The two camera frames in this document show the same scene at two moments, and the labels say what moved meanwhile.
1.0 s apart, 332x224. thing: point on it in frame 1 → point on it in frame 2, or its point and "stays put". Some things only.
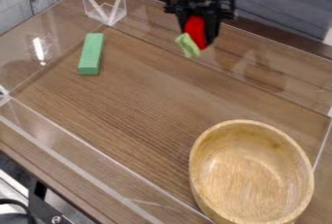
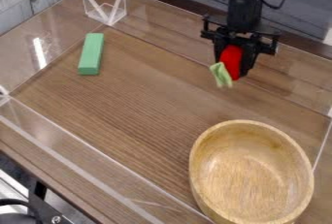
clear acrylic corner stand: x=105 y=13 stays put
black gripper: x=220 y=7 → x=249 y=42
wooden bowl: x=251 y=175 stays put
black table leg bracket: x=43 y=212 stays put
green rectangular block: x=91 y=53 stays put
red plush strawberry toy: x=194 y=27 → x=231 y=56
